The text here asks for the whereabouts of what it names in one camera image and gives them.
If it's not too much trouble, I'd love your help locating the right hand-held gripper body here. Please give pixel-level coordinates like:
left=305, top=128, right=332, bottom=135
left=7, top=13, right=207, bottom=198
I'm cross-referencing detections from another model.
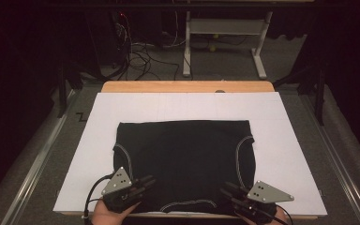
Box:
left=231, top=180, right=295, bottom=225

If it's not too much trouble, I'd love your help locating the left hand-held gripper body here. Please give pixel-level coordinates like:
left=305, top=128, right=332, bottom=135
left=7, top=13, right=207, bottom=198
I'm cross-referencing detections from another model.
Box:
left=100, top=166, right=142, bottom=215

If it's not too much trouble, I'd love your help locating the black knit vest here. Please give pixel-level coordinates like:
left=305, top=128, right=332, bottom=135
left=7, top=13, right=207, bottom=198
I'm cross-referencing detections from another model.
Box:
left=112, top=119, right=258, bottom=217

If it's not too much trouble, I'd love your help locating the person's right hand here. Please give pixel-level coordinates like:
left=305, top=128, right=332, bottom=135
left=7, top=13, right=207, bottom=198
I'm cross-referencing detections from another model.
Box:
left=241, top=206, right=290, bottom=225

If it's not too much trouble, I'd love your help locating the person's left hand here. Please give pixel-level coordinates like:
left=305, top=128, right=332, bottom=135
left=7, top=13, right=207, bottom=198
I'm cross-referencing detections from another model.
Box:
left=90, top=199, right=141, bottom=225

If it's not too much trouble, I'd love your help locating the white paper sheet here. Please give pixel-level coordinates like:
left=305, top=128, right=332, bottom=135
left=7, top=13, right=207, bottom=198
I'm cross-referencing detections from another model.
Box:
left=52, top=91, right=328, bottom=218

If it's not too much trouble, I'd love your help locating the black metal stand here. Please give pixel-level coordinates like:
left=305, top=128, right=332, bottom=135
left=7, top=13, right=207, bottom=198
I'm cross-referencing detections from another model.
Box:
left=56, top=59, right=105, bottom=119
left=273, top=62, right=327, bottom=127

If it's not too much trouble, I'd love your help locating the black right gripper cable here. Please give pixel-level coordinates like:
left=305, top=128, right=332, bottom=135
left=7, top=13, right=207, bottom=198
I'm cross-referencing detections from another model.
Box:
left=275, top=203, right=295, bottom=225

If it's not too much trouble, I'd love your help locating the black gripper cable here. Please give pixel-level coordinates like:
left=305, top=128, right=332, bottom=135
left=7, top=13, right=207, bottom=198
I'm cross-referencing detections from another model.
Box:
left=83, top=173, right=113, bottom=225
left=275, top=203, right=295, bottom=225

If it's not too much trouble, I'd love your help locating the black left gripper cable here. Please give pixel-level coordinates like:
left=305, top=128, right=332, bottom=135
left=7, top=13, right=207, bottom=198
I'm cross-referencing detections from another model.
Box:
left=83, top=173, right=113, bottom=225

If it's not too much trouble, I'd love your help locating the grey metal floor rail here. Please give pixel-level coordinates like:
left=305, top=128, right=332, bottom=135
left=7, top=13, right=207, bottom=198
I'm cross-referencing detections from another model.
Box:
left=299, top=93, right=360, bottom=225
left=0, top=89, right=77, bottom=225

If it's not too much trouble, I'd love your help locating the tangle of floor cables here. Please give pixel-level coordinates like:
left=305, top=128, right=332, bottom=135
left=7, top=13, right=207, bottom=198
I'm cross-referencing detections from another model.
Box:
left=112, top=11, right=182, bottom=82

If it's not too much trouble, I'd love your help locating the white metal table frame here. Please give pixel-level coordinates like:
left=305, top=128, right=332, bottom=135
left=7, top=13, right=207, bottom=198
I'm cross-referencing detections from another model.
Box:
left=182, top=10, right=274, bottom=81

